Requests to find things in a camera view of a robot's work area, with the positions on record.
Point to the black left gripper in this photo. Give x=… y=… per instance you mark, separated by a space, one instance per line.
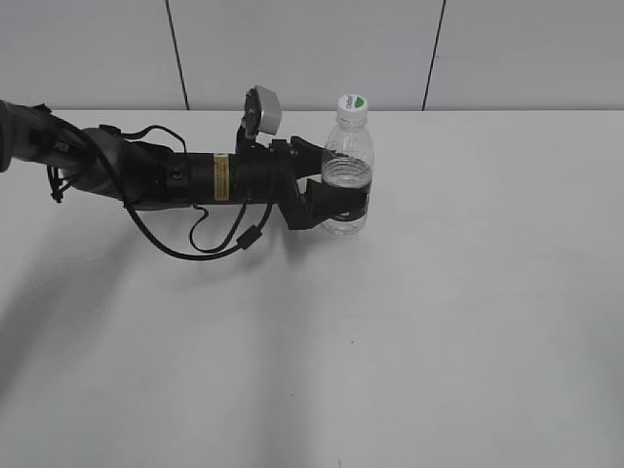
x=260 y=175

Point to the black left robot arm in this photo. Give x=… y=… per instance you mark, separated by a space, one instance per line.
x=109 y=163

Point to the white green bottle cap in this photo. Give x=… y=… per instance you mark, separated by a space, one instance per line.
x=352 y=108

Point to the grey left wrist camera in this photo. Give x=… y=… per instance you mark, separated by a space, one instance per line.
x=262 y=115

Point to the clear cestbon water bottle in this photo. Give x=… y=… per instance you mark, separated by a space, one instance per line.
x=353 y=139

